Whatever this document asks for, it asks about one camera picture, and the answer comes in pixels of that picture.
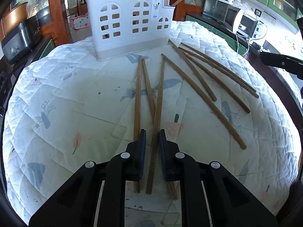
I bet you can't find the white glass-door dish cabinet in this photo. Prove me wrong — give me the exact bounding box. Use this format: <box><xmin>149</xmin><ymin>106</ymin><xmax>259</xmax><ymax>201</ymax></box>
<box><xmin>203</xmin><ymin>0</ymin><xmax>240</xmax><ymax>22</ymax></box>

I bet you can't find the white power cable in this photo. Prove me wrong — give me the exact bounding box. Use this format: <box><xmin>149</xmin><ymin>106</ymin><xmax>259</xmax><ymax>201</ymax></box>
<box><xmin>235</xmin><ymin>31</ymin><xmax>251</xmax><ymax>57</ymax></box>

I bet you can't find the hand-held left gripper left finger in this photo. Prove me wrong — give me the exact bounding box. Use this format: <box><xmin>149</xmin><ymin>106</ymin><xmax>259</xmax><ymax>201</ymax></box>
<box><xmin>28</xmin><ymin>129</ymin><xmax>147</xmax><ymax>227</ymax></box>

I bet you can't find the wooden glass-door cabinet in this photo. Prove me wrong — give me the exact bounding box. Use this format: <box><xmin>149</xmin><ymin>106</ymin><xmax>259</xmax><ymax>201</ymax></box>
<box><xmin>47</xmin><ymin>0</ymin><xmax>73</xmax><ymax>46</ymax></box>

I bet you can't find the green lower cabinet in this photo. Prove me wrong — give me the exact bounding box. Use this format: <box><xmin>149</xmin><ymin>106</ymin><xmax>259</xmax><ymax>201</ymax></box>
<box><xmin>185</xmin><ymin>14</ymin><xmax>249</xmax><ymax>55</ymax></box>

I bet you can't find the white toaster oven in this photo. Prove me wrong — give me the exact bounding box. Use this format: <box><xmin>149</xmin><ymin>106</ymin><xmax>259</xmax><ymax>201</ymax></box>
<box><xmin>224</xmin><ymin>5</ymin><xmax>265</xmax><ymax>39</ymax></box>

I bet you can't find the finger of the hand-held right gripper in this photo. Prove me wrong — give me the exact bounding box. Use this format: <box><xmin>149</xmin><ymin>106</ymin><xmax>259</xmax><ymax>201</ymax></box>
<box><xmin>259</xmin><ymin>51</ymin><xmax>303</xmax><ymax>79</ymax></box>

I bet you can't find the group of wooden chopsticks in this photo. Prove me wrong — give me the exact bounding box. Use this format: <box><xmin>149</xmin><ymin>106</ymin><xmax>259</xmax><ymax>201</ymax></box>
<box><xmin>133</xmin><ymin>39</ymin><xmax>259</xmax><ymax>200</ymax></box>

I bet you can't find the white plastic utensil holder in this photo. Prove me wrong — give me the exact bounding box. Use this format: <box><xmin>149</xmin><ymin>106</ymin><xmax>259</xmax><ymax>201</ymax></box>
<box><xmin>86</xmin><ymin>0</ymin><xmax>176</xmax><ymax>61</ymax></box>

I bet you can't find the black rice cooker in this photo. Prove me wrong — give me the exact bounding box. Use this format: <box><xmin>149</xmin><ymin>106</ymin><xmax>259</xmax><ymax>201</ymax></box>
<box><xmin>1</xmin><ymin>16</ymin><xmax>43</xmax><ymax>65</ymax></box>

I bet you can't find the copper-coloured pot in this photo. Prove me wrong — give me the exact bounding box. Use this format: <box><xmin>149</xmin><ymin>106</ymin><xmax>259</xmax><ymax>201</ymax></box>
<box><xmin>2</xmin><ymin>1</ymin><xmax>29</xmax><ymax>36</ymax></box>

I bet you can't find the white quilted printed table cover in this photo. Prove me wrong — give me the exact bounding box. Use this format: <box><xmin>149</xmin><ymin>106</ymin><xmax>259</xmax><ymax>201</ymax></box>
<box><xmin>3</xmin><ymin>20</ymin><xmax>299</xmax><ymax>227</ymax></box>

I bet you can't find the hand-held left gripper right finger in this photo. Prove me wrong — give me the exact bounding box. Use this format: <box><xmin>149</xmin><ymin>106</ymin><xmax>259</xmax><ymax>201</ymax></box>
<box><xmin>159</xmin><ymin>129</ymin><xmax>278</xmax><ymax>227</ymax></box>

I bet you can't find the polka dot play fence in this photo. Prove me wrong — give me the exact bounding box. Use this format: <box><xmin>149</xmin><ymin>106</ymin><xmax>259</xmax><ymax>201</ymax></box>
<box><xmin>72</xmin><ymin>15</ymin><xmax>91</xmax><ymax>30</ymax></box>

